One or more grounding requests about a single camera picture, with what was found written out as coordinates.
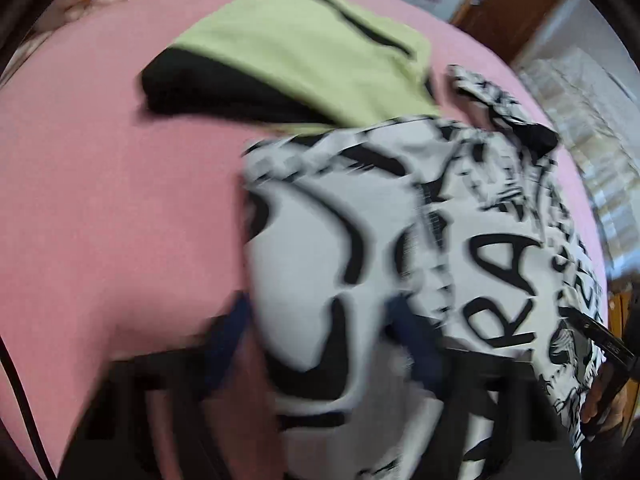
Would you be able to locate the lace covered furniture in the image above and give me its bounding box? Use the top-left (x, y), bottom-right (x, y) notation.
top-left (518, 47), bottom-right (639, 281)

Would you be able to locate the black cable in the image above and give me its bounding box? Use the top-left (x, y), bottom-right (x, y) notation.
top-left (0, 334), bottom-right (58, 480)

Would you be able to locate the pink bed sheet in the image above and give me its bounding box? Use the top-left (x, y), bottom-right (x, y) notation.
top-left (1, 0), bottom-right (603, 479)

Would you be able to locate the person right hand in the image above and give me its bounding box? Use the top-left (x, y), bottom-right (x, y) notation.
top-left (579, 358), bottom-right (634, 434)

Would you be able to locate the brown wooden door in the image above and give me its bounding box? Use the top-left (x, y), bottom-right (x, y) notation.
top-left (452, 0), bottom-right (561, 64)

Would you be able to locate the white black graffiti print jacket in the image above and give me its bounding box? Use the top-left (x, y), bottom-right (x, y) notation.
top-left (243, 65), bottom-right (603, 479)

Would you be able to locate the green black folded garment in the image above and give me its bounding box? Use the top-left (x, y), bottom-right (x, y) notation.
top-left (140, 0), bottom-right (439, 129)

